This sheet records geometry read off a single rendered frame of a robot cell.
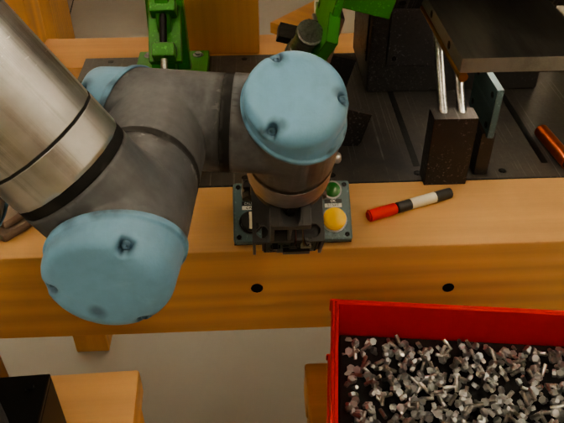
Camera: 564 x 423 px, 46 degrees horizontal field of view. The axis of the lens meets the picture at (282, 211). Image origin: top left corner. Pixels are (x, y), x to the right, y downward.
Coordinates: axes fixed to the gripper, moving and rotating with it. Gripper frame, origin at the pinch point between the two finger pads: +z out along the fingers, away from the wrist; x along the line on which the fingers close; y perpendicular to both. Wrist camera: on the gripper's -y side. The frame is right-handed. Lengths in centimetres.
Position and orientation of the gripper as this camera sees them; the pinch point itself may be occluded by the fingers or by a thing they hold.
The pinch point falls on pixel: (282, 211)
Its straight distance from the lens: 79.9
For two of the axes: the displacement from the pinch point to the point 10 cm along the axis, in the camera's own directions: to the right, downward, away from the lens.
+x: 10.0, -0.3, 0.4
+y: 0.4, 9.6, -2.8
